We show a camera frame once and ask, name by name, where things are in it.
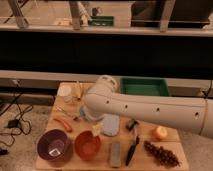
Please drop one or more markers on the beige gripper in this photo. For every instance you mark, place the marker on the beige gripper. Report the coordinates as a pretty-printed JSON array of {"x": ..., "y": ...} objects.
[{"x": 97, "y": 129}]

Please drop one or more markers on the orange chili pepper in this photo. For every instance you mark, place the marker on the orange chili pepper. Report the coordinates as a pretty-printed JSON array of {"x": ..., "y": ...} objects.
[{"x": 64, "y": 123}]

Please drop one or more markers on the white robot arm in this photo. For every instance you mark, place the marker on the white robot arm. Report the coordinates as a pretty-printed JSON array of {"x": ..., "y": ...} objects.
[{"x": 194, "y": 115}]

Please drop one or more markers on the green plastic tray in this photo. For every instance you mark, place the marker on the green plastic tray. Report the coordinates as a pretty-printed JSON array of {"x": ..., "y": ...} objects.
[{"x": 144, "y": 86}]

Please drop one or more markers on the blue folded cloth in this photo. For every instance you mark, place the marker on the blue folded cloth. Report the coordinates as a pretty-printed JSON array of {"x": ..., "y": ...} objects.
[{"x": 110, "y": 125}]

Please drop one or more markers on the orange bowl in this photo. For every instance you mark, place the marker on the orange bowl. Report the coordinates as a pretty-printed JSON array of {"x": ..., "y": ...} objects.
[{"x": 87, "y": 145}]

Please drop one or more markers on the blue small cup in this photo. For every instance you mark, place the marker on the blue small cup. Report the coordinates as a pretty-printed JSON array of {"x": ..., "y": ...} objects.
[{"x": 82, "y": 113}]

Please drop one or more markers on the gray sharpening stone block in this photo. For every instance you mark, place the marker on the gray sharpening stone block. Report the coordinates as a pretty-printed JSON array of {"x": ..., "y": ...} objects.
[{"x": 115, "y": 154}]

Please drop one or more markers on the black brush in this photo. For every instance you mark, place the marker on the black brush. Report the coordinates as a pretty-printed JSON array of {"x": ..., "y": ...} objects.
[{"x": 130, "y": 124}]

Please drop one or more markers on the metal whisk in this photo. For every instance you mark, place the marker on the metal whisk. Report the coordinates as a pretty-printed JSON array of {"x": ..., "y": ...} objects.
[{"x": 72, "y": 116}]

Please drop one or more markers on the purple bowl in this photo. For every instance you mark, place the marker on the purple bowl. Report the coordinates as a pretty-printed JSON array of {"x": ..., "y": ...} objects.
[{"x": 53, "y": 145}]

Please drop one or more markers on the clear plastic container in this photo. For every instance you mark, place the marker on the clear plastic container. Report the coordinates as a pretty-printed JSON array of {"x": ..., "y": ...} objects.
[{"x": 65, "y": 91}]

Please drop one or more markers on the orange round fruit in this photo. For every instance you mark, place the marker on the orange round fruit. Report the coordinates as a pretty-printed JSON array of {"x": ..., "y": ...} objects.
[{"x": 160, "y": 132}]

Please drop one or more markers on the brown pine cone cluster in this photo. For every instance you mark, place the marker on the brown pine cone cluster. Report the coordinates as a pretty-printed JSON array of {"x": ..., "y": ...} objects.
[{"x": 162, "y": 156}]

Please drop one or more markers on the black handled knife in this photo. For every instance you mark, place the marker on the black handled knife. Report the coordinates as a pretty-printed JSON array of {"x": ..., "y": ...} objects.
[{"x": 133, "y": 146}]

